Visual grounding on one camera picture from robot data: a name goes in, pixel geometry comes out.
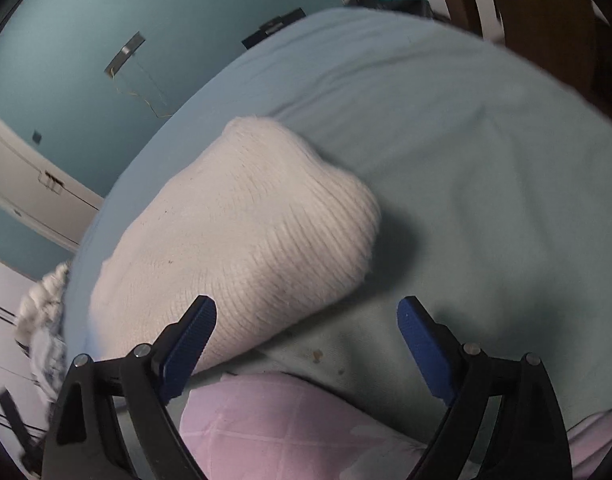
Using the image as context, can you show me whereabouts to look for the blue and white knit sweater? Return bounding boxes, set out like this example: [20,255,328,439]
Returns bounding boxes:
[88,116,383,376]

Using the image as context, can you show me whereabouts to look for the bed with light blue sheet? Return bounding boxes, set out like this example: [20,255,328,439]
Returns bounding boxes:
[66,7,612,446]

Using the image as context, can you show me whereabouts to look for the white cabinet with black lines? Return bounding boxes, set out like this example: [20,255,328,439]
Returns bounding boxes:
[0,252,61,441]

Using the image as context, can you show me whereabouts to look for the grey crumpled cloth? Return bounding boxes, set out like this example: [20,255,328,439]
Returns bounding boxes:
[28,330,69,401]

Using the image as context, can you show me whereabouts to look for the thin yellow cable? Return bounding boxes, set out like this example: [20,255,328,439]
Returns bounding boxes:
[113,72,174,120]

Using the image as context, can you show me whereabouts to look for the white door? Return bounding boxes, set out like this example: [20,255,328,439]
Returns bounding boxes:
[0,107,104,253]

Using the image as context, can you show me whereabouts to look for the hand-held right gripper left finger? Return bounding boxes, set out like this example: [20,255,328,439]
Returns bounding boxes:
[42,295,217,480]

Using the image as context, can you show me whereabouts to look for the white puffy duvet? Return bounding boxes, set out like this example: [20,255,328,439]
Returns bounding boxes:
[18,261,71,341]

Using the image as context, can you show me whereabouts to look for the pink pajama pants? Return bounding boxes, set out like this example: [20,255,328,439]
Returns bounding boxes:
[178,372,607,480]

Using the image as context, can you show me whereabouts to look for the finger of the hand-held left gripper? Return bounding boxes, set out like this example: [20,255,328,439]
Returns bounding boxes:
[0,387,42,472]

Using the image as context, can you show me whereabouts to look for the grey wall fixture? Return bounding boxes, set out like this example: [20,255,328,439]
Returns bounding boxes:
[104,31,145,78]

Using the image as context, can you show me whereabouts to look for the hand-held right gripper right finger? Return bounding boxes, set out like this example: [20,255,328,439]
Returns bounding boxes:
[397,296,573,480]

